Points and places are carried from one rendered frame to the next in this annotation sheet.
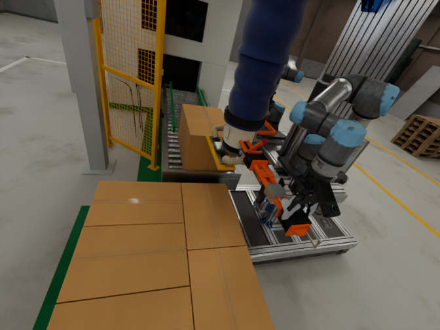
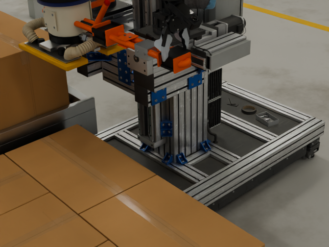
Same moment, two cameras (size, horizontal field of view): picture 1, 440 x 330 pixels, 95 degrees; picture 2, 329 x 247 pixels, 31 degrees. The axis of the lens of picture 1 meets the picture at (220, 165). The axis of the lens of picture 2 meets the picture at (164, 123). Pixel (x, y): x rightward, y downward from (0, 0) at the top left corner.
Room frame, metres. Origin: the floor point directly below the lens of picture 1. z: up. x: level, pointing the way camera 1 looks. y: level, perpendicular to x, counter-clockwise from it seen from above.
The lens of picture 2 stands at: (-1.20, 0.30, 1.98)
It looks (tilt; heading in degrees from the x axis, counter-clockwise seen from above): 29 degrees down; 342
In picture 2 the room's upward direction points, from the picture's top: 2 degrees counter-clockwise
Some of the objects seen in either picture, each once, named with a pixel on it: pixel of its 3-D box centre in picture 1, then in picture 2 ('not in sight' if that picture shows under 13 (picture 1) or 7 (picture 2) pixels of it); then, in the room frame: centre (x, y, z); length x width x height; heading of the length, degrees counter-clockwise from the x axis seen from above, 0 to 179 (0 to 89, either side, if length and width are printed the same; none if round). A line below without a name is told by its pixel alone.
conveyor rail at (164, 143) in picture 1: (164, 118); not in sight; (2.33, 0.86, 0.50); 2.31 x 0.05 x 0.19; 22
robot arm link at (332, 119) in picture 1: (341, 131); not in sight; (0.63, -0.33, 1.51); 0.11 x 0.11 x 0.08; 60
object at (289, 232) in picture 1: (291, 220); (174, 59); (0.51, -0.30, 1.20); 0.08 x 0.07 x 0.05; 24
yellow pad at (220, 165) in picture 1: (219, 148); (51, 49); (1.02, 0.03, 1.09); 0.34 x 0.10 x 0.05; 24
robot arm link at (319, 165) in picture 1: (325, 165); not in sight; (0.53, -0.29, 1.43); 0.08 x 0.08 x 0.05
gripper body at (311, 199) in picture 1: (310, 183); (169, 12); (0.54, -0.29, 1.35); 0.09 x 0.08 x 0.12; 24
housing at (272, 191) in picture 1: (275, 193); (148, 49); (0.63, -0.25, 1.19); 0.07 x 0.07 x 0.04; 24
